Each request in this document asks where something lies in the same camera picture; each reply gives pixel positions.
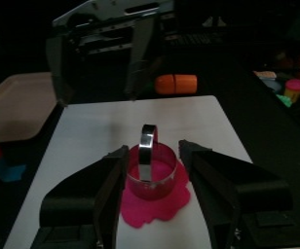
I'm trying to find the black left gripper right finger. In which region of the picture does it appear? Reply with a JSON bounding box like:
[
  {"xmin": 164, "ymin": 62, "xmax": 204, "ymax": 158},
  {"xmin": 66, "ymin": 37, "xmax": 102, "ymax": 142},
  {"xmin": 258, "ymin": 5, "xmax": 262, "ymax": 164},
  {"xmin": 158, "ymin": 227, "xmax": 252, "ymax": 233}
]
[{"xmin": 177, "ymin": 139, "xmax": 300, "ymax": 249}]

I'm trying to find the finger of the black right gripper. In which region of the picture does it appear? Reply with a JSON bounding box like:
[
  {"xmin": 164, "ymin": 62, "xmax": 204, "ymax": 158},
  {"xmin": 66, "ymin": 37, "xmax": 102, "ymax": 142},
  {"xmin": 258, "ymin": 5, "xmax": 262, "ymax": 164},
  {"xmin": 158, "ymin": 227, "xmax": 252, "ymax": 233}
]
[
  {"xmin": 125, "ymin": 13, "xmax": 164, "ymax": 101},
  {"xmin": 45, "ymin": 33, "xmax": 75, "ymax": 107}
]

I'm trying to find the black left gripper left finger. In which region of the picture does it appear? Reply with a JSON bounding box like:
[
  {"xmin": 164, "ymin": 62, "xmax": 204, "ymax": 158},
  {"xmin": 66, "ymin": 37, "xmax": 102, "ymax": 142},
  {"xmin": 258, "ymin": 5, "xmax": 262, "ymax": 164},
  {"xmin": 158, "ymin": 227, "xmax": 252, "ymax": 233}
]
[{"xmin": 29, "ymin": 144, "xmax": 132, "ymax": 249}]

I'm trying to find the round metal dough cutter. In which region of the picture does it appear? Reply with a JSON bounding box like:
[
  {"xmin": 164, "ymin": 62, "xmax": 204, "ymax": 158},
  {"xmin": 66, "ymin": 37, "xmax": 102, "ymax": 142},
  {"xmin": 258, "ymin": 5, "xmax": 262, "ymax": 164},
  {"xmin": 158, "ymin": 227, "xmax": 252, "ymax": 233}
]
[{"xmin": 125, "ymin": 124, "xmax": 178, "ymax": 201}]

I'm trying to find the green dough lump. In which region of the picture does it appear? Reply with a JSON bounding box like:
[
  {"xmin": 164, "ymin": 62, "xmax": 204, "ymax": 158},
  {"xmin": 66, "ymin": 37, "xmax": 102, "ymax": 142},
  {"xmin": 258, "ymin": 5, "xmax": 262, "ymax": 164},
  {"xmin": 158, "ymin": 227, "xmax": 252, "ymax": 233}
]
[{"xmin": 274, "ymin": 93, "xmax": 293, "ymax": 108}]

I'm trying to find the yellow dough can pink lid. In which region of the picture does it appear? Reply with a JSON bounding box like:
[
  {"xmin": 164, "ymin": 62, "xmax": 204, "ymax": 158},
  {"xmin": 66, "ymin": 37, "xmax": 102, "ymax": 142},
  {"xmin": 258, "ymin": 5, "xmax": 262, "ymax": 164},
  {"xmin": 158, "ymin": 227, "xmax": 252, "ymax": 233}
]
[{"xmin": 282, "ymin": 78, "xmax": 300, "ymax": 104}]

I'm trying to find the orange capsule-shaped toy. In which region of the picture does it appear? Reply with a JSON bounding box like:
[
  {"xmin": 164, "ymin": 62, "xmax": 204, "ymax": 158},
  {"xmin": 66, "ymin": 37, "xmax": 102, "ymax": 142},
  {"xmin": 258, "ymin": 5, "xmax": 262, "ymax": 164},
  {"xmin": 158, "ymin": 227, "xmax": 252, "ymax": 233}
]
[{"xmin": 153, "ymin": 73, "xmax": 200, "ymax": 95}]

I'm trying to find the beige plastic tray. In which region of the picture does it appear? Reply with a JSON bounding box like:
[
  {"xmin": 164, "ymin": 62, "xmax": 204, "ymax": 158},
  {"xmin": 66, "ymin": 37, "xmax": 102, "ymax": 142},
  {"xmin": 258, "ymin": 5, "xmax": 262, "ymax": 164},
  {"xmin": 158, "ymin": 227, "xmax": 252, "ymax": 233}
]
[{"xmin": 0, "ymin": 71, "xmax": 59, "ymax": 144}]

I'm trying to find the blue tape patch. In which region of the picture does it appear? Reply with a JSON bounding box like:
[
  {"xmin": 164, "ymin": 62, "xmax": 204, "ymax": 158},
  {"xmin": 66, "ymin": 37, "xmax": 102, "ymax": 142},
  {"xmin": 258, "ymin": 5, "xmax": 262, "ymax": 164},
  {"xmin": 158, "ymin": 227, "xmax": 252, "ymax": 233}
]
[{"xmin": 0, "ymin": 157, "xmax": 27, "ymax": 183}]

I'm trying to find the white cutting board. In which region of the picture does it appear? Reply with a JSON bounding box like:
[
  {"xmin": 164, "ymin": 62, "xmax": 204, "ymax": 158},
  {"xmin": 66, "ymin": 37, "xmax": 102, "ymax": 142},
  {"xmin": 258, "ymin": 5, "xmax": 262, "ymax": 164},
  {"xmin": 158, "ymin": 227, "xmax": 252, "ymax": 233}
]
[{"xmin": 2, "ymin": 94, "xmax": 254, "ymax": 249}]

